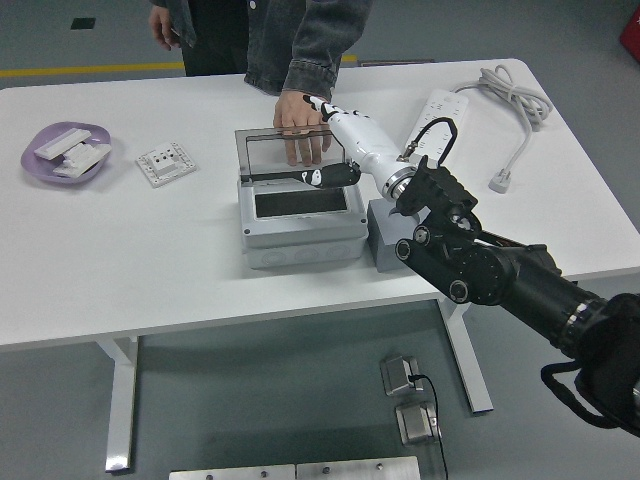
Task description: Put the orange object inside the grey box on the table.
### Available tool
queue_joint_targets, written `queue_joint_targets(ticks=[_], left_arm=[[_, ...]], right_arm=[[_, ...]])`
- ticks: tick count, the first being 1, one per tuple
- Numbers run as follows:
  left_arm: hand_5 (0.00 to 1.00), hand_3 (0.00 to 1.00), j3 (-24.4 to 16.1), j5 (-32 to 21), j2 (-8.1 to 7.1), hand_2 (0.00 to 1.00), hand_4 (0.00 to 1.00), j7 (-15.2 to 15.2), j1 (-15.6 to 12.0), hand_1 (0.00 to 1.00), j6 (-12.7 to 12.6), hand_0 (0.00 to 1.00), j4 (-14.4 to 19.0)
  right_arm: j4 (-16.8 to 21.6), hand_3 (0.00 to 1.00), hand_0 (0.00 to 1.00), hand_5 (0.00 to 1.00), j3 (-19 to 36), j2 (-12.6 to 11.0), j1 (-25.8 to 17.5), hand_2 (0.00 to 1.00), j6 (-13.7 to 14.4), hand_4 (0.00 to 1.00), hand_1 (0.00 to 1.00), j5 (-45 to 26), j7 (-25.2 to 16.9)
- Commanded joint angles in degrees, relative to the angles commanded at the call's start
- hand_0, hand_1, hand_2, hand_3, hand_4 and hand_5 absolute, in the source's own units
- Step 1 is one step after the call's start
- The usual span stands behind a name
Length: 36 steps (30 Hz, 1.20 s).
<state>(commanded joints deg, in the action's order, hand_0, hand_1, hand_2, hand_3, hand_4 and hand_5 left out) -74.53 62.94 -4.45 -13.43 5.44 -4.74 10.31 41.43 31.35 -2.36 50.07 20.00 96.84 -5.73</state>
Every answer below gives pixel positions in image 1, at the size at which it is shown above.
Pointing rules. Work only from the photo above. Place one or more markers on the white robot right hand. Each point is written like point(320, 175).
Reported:
point(365, 140)

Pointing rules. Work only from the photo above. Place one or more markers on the person's left hand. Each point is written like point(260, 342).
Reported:
point(295, 115)

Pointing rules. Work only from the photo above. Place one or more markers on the person's right hand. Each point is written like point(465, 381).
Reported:
point(162, 25)

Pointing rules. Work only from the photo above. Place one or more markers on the grey junction box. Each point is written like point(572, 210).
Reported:
point(300, 235)

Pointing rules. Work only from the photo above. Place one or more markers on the person's left forearm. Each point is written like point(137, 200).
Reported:
point(325, 50)

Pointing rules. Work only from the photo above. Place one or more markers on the metal floor socket box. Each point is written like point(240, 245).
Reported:
point(397, 375)
point(417, 425)

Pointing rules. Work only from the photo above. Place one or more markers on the red object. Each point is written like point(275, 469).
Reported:
point(632, 32)

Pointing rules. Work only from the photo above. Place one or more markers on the person's torso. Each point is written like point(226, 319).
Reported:
point(225, 35)

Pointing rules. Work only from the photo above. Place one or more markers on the black floor hatch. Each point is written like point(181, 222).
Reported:
point(83, 23)

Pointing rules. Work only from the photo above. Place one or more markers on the white power strip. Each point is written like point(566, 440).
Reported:
point(447, 107)

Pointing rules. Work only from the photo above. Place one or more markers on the grey cube holder block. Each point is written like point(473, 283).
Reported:
point(385, 242)

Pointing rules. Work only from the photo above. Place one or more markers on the white stepped plastic piece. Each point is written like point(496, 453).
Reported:
point(82, 154)

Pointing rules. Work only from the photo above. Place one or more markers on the long white plastic bar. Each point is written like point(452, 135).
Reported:
point(60, 142)

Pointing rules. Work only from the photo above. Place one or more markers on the white flat plastic piece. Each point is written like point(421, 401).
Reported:
point(67, 171)

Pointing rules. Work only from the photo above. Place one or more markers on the purple plate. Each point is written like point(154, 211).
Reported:
point(36, 164)

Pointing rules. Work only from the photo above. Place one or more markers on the white table leg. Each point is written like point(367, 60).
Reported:
point(120, 400)
point(470, 360)

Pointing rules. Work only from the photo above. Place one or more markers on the white wall socket plate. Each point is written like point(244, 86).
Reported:
point(165, 162)

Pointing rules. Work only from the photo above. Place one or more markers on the metal base plate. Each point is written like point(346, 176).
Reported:
point(230, 473)
point(357, 469)

